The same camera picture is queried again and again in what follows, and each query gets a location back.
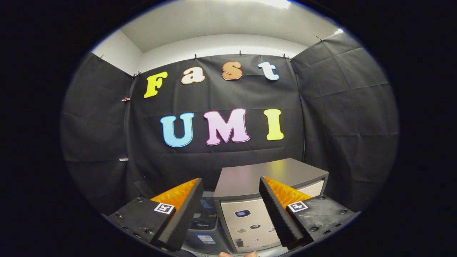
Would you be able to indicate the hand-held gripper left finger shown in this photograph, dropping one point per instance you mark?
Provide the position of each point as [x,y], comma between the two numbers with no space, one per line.
[185,214]

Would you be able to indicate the dark grey washing machine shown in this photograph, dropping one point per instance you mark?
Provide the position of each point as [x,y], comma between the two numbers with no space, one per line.
[205,240]

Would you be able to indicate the beige cabinet with grey top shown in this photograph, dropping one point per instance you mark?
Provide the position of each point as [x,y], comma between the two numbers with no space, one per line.
[267,171]

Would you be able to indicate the row of black clips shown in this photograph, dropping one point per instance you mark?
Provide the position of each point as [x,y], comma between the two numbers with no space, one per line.
[195,57]

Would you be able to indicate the dark washing machine lid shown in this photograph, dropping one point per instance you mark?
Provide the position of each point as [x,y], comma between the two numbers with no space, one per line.
[207,208]

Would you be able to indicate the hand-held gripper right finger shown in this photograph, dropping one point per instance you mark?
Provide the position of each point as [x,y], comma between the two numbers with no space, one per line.
[276,214]

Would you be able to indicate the small ceiling light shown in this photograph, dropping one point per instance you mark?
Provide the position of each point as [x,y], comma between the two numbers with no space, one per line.
[338,31]

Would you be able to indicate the black backdrop cloth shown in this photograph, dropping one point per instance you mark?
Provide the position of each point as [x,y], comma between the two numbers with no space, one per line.
[221,160]

